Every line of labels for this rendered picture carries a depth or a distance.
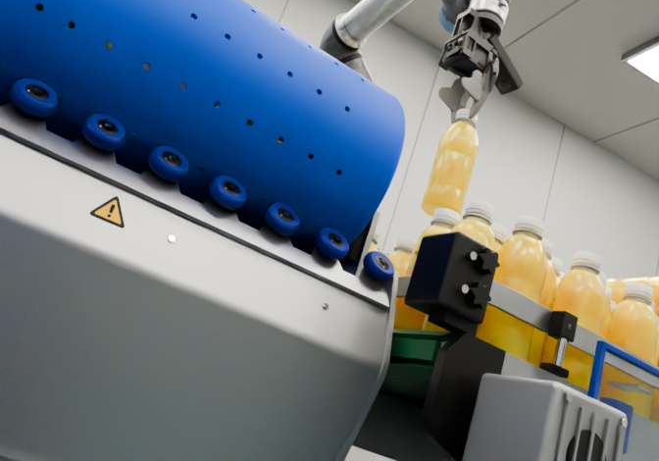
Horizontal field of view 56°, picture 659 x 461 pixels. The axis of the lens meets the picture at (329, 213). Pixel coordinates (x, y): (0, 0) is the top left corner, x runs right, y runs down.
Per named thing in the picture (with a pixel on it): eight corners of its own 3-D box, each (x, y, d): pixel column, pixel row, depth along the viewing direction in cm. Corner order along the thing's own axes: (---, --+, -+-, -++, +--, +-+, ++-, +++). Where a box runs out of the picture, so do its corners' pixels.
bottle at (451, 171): (445, 202, 103) (472, 108, 109) (412, 204, 108) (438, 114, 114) (467, 221, 107) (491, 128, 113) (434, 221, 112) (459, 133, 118)
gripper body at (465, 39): (435, 69, 117) (451, 18, 120) (468, 91, 120) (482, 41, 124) (463, 54, 110) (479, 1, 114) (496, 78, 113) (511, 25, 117)
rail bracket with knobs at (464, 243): (389, 314, 75) (412, 236, 78) (433, 333, 78) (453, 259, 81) (441, 314, 67) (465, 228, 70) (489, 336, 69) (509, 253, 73)
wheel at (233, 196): (228, 182, 75) (235, 171, 74) (247, 210, 74) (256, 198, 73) (200, 184, 72) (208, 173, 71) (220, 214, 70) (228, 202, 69)
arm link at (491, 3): (488, 25, 125) (519, 7, 118) (483, 42, 124) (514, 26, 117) (462, 4, 122) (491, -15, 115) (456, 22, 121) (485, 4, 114)
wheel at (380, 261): (359, 252, 82) (368, 242, 81) (385, 265, 84) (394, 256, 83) (362, 276, 79) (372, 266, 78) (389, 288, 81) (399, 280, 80)
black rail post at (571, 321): (538, 369, 78) (550, 309, 81) (554, 377, 79) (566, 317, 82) (552, 371, 76) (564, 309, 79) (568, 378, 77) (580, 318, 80)
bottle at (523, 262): (536, 369, 79) (565, 236, 85) (491, 351, 77) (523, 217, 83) (503, 368, 85) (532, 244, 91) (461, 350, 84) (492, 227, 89)
